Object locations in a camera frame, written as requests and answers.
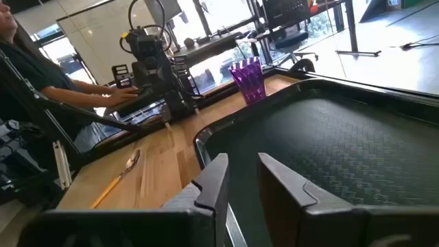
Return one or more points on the silver aluminium bracket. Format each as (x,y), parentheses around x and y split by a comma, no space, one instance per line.
(62,164)

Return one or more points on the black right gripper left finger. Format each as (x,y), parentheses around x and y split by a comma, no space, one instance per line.
(205,206)

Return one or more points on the purple faceted plastic cup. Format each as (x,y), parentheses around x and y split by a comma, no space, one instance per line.
(249,82)

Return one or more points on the black office chair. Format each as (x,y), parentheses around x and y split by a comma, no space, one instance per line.
(291,41)

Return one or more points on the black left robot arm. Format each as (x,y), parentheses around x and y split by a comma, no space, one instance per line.
(151,65)

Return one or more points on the person's hand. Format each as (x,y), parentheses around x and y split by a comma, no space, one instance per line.
(123,96)

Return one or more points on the dark green plastic tray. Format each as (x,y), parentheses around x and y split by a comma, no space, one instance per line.
(343,144)

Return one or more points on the black monitor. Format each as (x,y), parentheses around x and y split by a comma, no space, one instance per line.
(286,12)

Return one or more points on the black standing desk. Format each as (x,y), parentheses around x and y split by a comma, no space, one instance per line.
(205,48)

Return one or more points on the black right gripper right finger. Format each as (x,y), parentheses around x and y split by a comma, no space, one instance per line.
(291,212)

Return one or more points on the black diagonal frame brace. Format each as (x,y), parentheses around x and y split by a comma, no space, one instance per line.
(44,103)

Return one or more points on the person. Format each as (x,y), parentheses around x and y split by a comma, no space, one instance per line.
(34,72)

